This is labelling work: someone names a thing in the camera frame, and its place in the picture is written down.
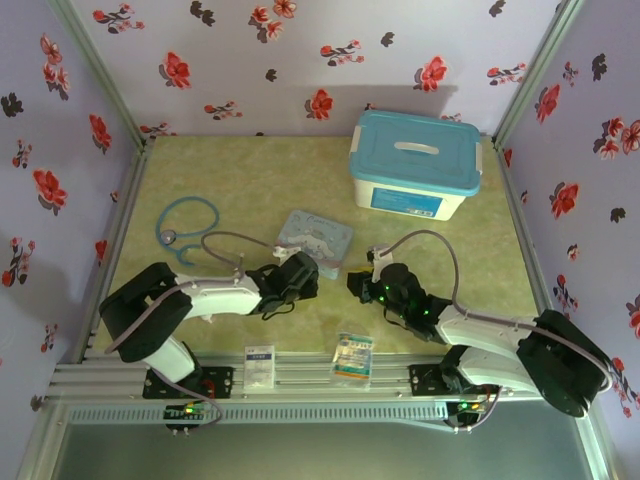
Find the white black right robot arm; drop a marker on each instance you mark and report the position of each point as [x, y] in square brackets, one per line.
[480, 325]

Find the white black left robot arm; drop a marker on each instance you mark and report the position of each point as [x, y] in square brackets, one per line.
[220, 297]

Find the cartoon print tin box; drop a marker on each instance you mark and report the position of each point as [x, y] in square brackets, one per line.
[320, 235]

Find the green and white packet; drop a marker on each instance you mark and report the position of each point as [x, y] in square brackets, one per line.
[353, 357]

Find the white card box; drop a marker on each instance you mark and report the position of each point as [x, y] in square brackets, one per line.
[260, 365]

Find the blue stethoscope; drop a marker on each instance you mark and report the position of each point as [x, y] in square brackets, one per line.
[169, 235]

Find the blue lidded white storage box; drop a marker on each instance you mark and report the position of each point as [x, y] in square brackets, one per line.
[415, 155]

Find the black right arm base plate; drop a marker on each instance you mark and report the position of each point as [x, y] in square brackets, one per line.
[425, 380]

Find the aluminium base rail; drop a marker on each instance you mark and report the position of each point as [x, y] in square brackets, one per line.
[300, 380]

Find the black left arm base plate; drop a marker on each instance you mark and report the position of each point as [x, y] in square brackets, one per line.
[220, 382]

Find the aluminium table side rail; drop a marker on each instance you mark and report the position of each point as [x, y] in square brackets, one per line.
[127, 220]
[530, 250]

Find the aluminium frame post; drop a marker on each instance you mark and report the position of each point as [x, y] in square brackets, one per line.
[100, 70]
[540, 70]

